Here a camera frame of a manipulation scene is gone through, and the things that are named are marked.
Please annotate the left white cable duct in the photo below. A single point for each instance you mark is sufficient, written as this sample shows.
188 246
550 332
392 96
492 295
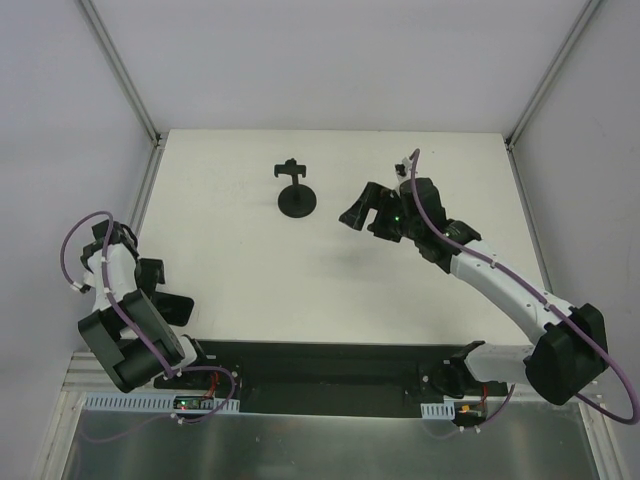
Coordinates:
159 403

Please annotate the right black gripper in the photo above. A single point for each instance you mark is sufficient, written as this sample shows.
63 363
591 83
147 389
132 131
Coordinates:
382 215

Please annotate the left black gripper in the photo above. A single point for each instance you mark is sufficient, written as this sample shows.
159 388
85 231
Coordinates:
151 273

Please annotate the white cable duct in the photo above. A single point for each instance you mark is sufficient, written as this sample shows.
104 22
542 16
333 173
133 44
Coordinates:
159 403
445 411

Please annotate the aluminium frame post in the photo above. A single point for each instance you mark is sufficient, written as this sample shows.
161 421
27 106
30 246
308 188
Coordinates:
106 44
577 30

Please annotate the right white cable duct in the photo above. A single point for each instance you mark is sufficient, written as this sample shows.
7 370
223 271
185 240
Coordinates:
445 411

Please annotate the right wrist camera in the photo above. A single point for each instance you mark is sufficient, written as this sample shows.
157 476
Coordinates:
403 169

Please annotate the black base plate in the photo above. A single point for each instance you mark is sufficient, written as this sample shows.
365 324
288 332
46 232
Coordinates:
385 381

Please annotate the right aluminium frame post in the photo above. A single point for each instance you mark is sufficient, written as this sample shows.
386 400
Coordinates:
577 30

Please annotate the black phone stand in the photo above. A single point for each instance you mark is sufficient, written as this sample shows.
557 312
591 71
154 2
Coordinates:
296 200

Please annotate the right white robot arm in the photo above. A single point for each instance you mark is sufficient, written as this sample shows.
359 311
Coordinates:
566 341

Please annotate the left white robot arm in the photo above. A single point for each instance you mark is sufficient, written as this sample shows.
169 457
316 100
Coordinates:
131 327

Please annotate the black smartphone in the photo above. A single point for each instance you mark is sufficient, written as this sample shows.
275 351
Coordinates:
176 310

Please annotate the left aluminium frame post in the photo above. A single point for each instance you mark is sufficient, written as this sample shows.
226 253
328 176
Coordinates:
106 44

